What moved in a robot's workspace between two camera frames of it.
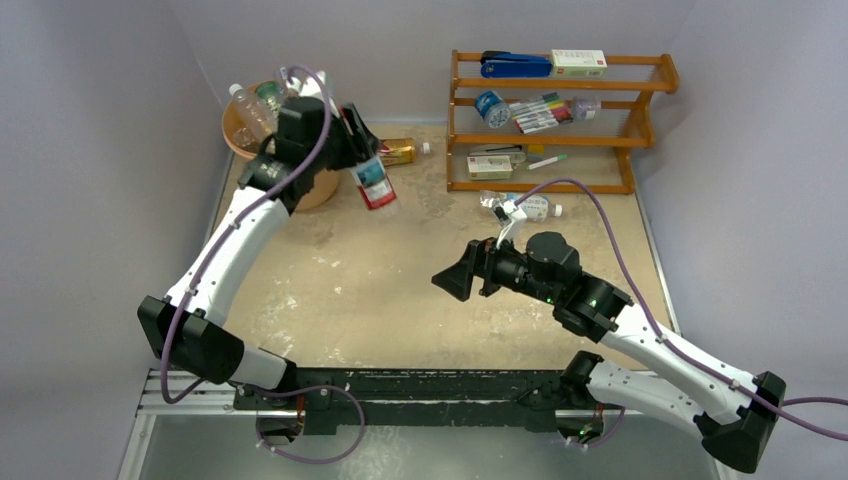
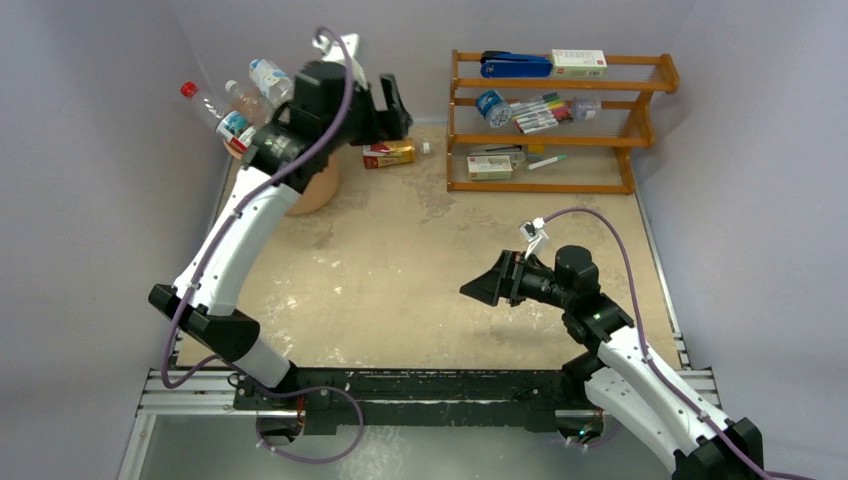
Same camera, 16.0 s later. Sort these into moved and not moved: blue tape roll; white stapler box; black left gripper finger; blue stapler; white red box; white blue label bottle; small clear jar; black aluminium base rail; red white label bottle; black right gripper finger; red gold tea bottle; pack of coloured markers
Moved: black left gripper finger; white blue label bottle; red white label bottle; black right gripper finger
Not moved: small clear jar; blue tape roll; blue stapler; red gold tea bottle; white stapler box; pack of coloured markers; black aluminium base rail; white red box
